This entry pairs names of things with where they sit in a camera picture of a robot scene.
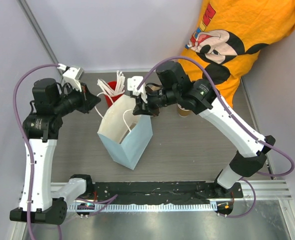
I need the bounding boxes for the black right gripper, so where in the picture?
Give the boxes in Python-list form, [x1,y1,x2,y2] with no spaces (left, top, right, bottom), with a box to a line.
[133,86,179,117]

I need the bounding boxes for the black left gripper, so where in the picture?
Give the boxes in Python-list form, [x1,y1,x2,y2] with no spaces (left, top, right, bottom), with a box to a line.
[53,80,101,117]

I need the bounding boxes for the light blue paper bag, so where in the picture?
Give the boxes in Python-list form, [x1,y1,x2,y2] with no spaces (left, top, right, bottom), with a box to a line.
[97,95,153,170]

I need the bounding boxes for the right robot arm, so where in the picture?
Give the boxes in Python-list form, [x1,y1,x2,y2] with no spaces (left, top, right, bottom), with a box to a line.
[126,60,276,198]

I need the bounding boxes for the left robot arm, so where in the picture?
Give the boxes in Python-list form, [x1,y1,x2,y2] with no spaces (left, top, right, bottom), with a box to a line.
[9,78,101,225]

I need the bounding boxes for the stack of cardboard cup carriers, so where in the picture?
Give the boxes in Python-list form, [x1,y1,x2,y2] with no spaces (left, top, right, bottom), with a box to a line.
[145,82,162,95]

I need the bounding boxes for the red straw holder cup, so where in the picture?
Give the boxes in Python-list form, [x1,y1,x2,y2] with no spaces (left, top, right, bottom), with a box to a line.
[104,81,123,108]

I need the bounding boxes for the stack of paper cups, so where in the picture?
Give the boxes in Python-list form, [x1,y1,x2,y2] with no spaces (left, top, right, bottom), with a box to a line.
[177,104,191,118]

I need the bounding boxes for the bundle of wrapped white straws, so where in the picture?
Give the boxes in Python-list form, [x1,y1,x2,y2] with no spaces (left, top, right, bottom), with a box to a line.
[97,70,126,97]

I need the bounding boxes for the orange Mickey Mouse cloth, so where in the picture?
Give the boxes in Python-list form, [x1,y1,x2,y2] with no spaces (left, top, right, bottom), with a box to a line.
[181,0,295,106]

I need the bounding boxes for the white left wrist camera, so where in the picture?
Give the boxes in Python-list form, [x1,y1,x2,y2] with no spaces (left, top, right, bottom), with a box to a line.
[57,63,84,92]

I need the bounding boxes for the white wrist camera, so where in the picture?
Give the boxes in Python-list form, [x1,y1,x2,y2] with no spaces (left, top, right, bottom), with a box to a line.
[57,63,84,92]
[125,76,148,103]

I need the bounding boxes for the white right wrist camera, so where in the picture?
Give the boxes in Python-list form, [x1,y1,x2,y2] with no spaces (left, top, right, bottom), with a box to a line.
[125,76,148,103]

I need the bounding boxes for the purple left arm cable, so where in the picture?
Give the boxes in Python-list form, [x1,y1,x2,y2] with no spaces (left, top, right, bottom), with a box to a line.
[13,63,63,240]

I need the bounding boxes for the aluminium frame rail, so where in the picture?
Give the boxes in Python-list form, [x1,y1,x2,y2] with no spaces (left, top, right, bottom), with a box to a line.
[16,0,59,64]

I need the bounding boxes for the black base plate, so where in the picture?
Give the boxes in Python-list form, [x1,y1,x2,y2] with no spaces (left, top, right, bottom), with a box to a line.
[74,181,245,216]

